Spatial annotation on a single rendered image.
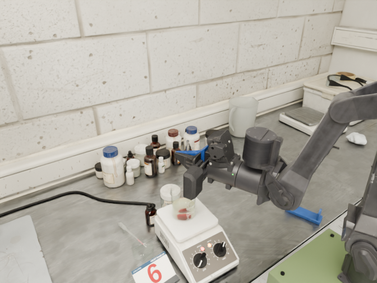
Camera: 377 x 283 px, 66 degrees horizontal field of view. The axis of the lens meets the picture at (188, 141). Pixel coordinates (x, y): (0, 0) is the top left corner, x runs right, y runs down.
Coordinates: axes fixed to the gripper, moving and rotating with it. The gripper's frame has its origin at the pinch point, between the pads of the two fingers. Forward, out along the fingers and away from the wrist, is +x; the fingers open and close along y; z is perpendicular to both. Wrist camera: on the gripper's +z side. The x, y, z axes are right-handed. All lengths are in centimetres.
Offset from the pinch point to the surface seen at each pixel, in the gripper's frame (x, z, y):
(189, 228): -2.7, -17.1, 3.6
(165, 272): -1.0, -24.3, 12.0
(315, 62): -8, -7, -134
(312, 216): -27.7, -24.6, -24.5
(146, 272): 2.1, -22.9, 15.0
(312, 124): -18, -22, -81
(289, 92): -1, -19, -109
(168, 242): 1.2, -21.0, 7.0
